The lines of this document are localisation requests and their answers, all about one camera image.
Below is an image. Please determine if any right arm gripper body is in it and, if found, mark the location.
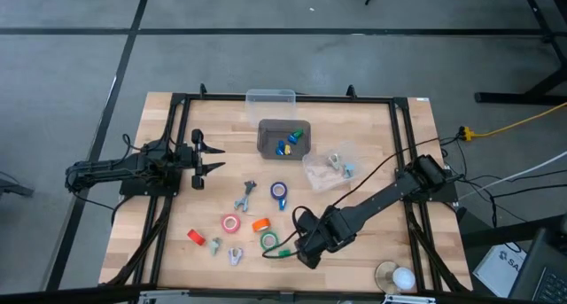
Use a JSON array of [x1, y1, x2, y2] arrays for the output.
[[295, 209, 331, 269]]

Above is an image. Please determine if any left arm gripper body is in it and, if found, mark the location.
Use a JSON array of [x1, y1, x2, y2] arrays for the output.
[[176, 129, 206, 191]]

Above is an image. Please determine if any green tape roll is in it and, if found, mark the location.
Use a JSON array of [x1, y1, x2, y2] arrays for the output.
[[259, 230, 280, 252]]

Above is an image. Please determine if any blue tape roll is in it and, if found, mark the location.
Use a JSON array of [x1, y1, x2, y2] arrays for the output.
[[269, 181, 289, 201]]

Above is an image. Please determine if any pink tape roll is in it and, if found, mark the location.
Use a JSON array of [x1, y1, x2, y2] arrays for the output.
[[221, 213, 242, 234]]

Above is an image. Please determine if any clear plastic bin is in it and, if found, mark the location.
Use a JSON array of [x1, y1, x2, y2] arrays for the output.
[[245, 89, 297, 128], [302, 140, 362, 193]]

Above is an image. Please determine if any lilac staple remover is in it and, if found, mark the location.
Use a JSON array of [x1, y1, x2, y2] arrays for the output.
[[227, 246, 245, 267]]

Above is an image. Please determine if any dark translucent plastic bin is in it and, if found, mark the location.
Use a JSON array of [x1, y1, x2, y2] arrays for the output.
[[256, 118, 313, 160]]

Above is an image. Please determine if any white bulb table lamp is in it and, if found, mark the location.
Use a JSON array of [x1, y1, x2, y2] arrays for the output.
[[374, 260, 418, 295]]

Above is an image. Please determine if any dark chair base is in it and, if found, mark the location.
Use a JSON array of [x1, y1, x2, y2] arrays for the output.
[[0, 170, 35, 199]]

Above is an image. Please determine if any white printed box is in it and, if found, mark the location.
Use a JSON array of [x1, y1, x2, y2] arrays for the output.
[[471, 241, 529, 299]]

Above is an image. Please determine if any black laptop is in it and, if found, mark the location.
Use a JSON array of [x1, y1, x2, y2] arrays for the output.
[[508, 227, 567, 304]]

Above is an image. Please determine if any black desk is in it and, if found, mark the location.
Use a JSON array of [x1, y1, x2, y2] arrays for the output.
[[473, 0, 567, 107]]

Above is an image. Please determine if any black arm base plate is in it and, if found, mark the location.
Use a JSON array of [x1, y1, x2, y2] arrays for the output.
[[396, 168, 459, 204], [118, 160, 183, 198]]

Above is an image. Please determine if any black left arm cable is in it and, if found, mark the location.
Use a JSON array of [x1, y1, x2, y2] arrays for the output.
[[70, 133, 136, 228]]

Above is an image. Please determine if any black aluminium table frame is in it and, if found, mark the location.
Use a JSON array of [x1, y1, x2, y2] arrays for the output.
[[100, 82, 473, 304]]

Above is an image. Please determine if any silver bracket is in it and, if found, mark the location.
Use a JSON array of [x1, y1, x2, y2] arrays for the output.
[[137, 289, 190, 304], [381, 293, 438, 304]]

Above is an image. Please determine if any yellow cable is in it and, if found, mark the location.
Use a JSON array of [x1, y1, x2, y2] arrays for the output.
[[458, 100, 567, 142]]

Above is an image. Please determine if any white cable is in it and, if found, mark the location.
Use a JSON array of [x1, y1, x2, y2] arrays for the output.
[[460, 149, 567, 199]]

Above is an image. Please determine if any black floor cable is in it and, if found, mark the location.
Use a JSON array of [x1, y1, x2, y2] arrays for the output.
[[485, 170, 567, 230]]

